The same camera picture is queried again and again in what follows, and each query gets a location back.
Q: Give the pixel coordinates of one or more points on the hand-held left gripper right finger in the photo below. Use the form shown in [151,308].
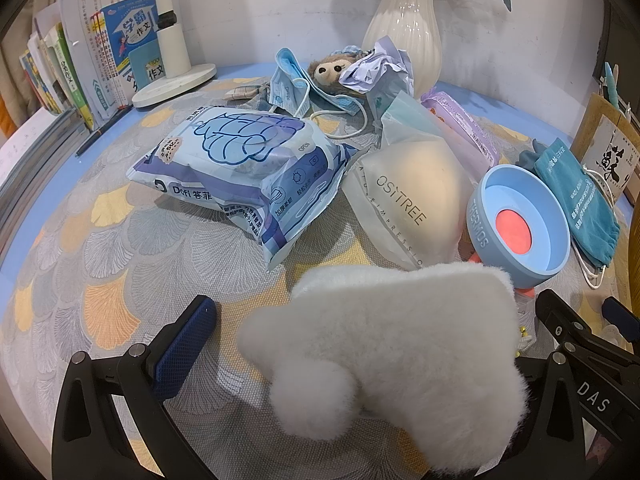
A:
[542,385]

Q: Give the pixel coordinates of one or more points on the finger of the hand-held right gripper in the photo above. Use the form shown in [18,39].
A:
[616,312]
[550,315]

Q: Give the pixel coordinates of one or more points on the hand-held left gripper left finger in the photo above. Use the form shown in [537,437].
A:
[182,355]

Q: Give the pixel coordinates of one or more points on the white fluffy plush item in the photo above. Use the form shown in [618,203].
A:
[390,360]

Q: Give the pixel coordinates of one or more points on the teal plastic bag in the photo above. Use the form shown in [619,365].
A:
[385,102]

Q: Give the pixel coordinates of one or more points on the grey plaid bow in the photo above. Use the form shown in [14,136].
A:
[245,92]

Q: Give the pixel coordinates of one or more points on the lilac cloth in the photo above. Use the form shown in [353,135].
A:
[372,65]

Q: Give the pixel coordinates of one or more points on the brown plush toy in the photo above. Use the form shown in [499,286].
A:
[327,70]

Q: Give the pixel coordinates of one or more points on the blue silicone bowl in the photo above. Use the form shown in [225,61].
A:
[520,225]

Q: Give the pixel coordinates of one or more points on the grey cloth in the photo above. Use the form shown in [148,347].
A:
[530,157]

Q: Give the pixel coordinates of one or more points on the translucent white pouch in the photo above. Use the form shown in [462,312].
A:
[415,195]

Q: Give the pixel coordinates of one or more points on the bamboo pen holder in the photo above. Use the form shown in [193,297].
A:
[595,125]

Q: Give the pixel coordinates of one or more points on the blue printed tissue packet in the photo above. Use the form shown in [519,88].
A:
[235,160]

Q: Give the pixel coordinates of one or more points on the purple wipes packet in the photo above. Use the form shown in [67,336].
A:
[465,130]

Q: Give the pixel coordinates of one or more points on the teal pen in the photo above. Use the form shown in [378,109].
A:
[609,77]

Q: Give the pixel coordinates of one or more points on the black pen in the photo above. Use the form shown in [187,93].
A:
[100,132]

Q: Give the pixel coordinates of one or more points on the stack of magazines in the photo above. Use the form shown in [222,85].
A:
[30,160]

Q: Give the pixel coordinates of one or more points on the dark panel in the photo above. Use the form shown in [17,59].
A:
[612,35]

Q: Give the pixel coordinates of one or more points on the blue face mask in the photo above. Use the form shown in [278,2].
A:
[287,80]

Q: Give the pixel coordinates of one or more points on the white desk lamp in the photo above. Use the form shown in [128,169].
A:
[172,45]

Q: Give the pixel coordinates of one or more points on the row of books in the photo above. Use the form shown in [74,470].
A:
[100,50]

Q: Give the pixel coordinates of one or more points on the white ribbed ceramic vase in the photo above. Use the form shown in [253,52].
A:
[405,20]

